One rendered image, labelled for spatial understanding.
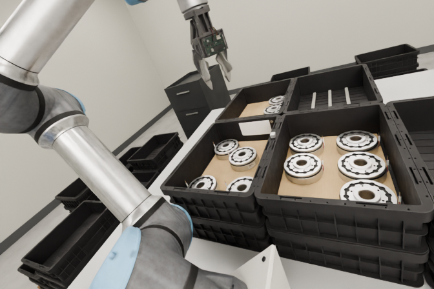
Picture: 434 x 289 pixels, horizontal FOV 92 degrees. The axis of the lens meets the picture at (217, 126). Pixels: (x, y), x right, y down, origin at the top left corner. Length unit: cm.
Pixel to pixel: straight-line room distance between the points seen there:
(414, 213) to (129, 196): 52
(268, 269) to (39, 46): 53
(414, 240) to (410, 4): 369
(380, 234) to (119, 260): 46
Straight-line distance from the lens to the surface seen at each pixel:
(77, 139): 57
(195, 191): 58
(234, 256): 71
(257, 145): 85
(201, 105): 223
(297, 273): 66
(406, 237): 54
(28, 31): 50
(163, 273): 40
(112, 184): 53
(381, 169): 64
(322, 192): 62
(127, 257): 39
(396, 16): 404
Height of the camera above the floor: 128
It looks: 24 degrees down
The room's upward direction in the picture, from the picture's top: 21 degrees counter-clockwise
